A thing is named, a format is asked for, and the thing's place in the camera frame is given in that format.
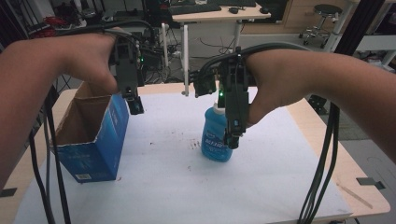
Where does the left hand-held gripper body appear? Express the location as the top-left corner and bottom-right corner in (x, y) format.
(108, 22), (171, 99)

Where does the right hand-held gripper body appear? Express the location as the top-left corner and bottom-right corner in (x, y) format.
(181, 24), (252, 134)

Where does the blue bottle with white cap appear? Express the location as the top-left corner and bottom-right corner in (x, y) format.
(200, 101), (234, 163)

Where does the blue cardboard box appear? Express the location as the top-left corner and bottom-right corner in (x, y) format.
(49, 81), (130, 184)

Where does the person's left hand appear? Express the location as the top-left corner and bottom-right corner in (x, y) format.
(62, 27), (125, 95)

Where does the person's right hand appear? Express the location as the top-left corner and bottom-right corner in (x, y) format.
(245, 49), (316, 129)

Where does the round white table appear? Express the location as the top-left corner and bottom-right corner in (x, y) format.
(26, 18), (89, 35)

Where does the white table mat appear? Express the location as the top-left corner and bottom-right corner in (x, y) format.
(12, 86), (354, 224)

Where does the wooden desk with white legs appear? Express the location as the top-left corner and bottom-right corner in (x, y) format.
(169, 2), (272, 52)

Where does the black keyboard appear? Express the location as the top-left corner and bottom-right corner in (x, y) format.
(167, 3), (222, 15)
(217, 0), (257, 7)

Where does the wooden cabinet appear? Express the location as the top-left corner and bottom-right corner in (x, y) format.
(241, 0), (354, 35)

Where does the white metal stand leg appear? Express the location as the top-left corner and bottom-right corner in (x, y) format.
(323, 6), (358, 52)

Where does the black round stool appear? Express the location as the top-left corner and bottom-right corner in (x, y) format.
(298, 3), (341, 49)

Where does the thin wooden stick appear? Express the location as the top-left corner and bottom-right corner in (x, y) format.
(335, 182), (374, 210)

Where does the black tape piece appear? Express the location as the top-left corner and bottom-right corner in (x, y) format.
(356, 176), (387, 190)
(0, 188), (19, 198)

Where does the black floor cable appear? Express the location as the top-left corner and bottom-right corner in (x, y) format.
(198, 36), (238, 56)

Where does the red cable coil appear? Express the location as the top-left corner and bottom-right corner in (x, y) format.
(42, 15), (65, 28)

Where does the left gripper black cable bundle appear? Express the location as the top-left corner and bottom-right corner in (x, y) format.
(28, 19), (157, 224)

